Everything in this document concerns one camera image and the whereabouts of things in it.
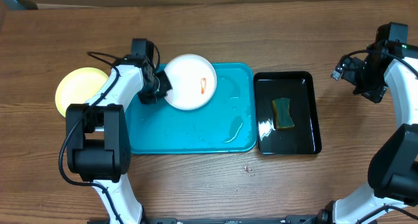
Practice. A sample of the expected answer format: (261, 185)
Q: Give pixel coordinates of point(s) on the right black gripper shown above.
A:
(376, 93)

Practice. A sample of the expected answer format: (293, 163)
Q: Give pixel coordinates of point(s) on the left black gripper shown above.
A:
(167, 86)

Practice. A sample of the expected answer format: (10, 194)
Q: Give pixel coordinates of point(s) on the white plate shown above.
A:
(193, 80)

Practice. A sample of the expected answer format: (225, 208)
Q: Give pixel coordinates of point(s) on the yellow plate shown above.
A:
(78, 86)

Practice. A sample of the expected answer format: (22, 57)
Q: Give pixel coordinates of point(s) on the green yellow sponge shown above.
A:
(282, 117)

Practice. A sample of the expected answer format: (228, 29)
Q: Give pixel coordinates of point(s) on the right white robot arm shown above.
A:
(392, 173)

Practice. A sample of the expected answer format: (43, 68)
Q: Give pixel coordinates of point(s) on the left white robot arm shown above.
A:
(96, 151)

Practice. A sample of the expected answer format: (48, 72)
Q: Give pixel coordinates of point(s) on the teal plastic tray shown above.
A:
(227, 123)

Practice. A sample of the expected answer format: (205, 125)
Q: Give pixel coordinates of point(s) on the black rectangular water tray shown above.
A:
(298, 86)

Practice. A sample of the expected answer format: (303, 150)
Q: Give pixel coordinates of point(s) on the small crumb debris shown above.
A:
(247, 168)

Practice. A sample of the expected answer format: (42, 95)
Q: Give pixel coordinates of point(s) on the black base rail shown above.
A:
(291, 219)

